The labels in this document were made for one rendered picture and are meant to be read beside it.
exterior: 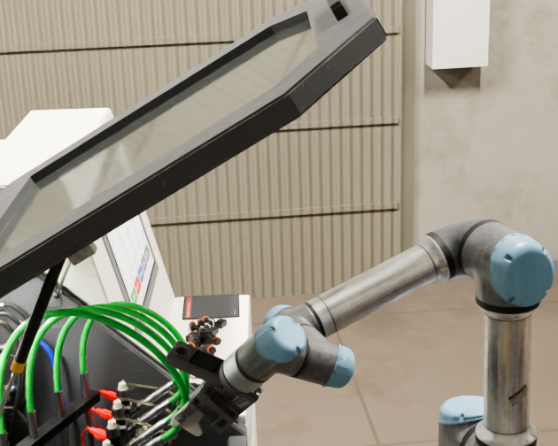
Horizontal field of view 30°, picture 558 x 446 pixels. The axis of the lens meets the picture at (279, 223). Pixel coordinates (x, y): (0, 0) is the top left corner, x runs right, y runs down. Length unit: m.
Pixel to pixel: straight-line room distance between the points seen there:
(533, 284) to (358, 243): 3.62
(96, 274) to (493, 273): 0.90
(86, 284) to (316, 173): 3.09
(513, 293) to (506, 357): 0.15
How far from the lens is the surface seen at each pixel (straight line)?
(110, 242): 2.50
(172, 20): 5.10
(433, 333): 5.12
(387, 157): 5.37
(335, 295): 1.93
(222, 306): 3.01
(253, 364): 1.76
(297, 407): 4.48
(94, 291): 2.36
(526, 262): 1.89
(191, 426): 1.95
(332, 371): 1.80
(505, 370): 1.99
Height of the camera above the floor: 2.20
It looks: 19 degrees down
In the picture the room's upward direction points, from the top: 2 degrees counter-clockwise
